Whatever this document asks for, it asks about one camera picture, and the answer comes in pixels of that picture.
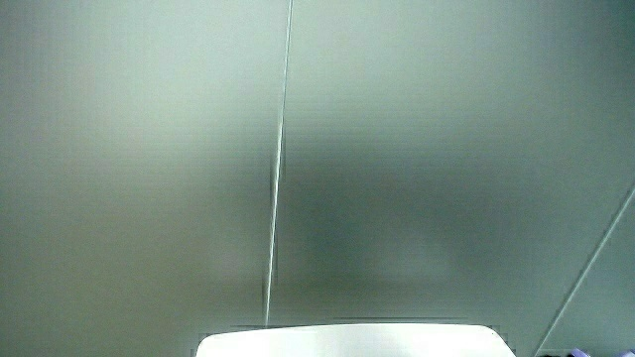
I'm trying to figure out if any white rounded board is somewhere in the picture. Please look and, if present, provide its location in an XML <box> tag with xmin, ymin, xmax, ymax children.
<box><xmin>194</xmin><ymin>323</ymin><xmax>518</xmax><ymax>357</ymax></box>

